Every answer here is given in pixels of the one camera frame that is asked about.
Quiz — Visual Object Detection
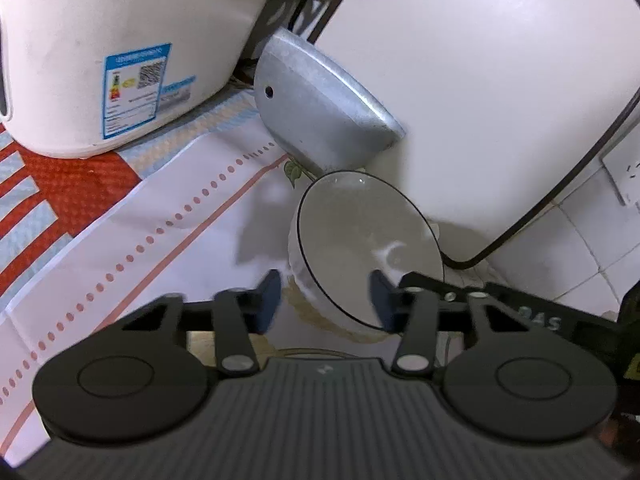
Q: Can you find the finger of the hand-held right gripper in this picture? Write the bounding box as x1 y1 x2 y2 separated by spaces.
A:
399 271 497 306

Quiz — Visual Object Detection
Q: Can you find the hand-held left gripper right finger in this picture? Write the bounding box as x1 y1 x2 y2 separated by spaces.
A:
368 270 531 374

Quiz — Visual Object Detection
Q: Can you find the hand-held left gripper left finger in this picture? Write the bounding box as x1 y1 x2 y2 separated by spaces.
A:
120 269 284 376

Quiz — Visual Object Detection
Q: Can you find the small white ribbed bowl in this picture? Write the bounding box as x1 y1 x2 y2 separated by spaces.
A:
287 170 446 334

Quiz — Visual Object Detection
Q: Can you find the floral tablecloth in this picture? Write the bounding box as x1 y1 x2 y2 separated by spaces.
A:
0 125 501 411

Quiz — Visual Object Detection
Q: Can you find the aluminium scoop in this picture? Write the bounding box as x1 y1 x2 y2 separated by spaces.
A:
251 27 407 174

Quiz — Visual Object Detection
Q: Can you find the red and blue striped cloth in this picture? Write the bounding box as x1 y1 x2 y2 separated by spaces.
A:
0 87 281 301

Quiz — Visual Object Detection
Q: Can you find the black metal rack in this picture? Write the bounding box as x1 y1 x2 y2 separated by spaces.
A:
252 0 351 63

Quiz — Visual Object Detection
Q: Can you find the white rice cooker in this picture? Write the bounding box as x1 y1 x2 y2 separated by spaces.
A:
0 0 307 159

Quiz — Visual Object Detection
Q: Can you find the black power cable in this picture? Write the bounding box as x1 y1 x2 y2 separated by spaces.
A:
442 105 640 269

